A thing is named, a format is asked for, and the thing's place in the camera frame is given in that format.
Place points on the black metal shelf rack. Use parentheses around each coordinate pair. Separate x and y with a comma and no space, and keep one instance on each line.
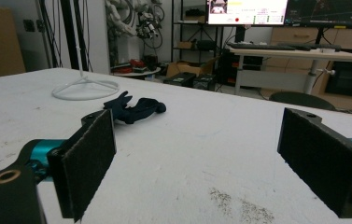
(195,31)

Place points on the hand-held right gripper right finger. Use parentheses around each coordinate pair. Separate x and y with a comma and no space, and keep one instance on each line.
(323,161)

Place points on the black keyboard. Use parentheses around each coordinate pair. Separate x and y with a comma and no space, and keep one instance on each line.
(262,46)

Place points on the dark blue glove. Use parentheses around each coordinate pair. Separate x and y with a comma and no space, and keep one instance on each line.
(134,109)

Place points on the white standing desk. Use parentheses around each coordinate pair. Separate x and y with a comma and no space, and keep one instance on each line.
(292,67)

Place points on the open cardboard box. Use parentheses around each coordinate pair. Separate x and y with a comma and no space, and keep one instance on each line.
(189,67)

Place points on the black round chair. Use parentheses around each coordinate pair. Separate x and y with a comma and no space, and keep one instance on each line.
(301,100)

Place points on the black equipment case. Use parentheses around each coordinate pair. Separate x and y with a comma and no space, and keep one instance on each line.
(180,79)

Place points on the lit computer monitor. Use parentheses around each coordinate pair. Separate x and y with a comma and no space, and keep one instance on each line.
(246,11)

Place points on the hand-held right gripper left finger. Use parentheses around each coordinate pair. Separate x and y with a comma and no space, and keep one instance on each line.
(85,161)

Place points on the dark computer monitor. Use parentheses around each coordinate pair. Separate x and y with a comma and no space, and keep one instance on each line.
(329,12)

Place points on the black vertical pole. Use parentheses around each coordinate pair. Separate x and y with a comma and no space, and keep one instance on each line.
(71,34)

